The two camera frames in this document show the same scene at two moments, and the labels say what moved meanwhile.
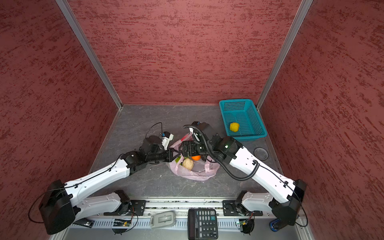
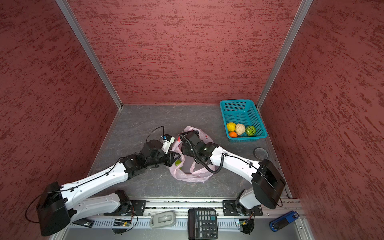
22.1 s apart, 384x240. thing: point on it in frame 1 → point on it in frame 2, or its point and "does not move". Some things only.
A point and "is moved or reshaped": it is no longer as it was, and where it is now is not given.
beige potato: (188, 163) → (240, 129)
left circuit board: (119, 222) does not move
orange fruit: (196, 157) is moved or reshaped
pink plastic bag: (202, 169) is moved or reshaped
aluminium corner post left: (82, 35) does not move
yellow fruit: (234, 127) is moved or reshaped
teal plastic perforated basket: (243, 112) does not move
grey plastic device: (163, 219) does not move
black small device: (85, 222) does not move
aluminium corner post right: (304, 7) does not move
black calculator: (202, 224) does not move
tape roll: (261, 153) does not move
